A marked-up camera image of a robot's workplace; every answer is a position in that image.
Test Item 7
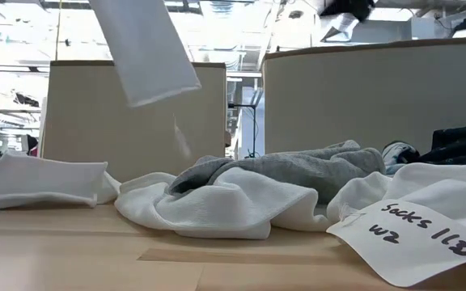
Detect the grey garment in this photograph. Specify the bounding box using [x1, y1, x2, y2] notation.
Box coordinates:
[167, 139, 387, 205]

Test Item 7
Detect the white handwritten paper tag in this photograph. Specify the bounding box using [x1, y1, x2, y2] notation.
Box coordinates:
[326, 198, 466, 289]

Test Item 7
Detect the navy dotted garment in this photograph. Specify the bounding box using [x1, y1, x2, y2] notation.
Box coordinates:
[417, 117, 466, 171]

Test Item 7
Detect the black tripod stand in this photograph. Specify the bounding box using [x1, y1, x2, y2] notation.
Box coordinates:
[227, 102, 259, 159]

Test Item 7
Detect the beige fabric storage bin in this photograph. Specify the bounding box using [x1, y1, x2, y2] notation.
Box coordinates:
[40, 60, 228, 183]
[261, 36, 466, 155]

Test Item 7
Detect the thin yellow cable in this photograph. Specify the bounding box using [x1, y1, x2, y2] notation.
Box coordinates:
[53, 0, 63, 62]

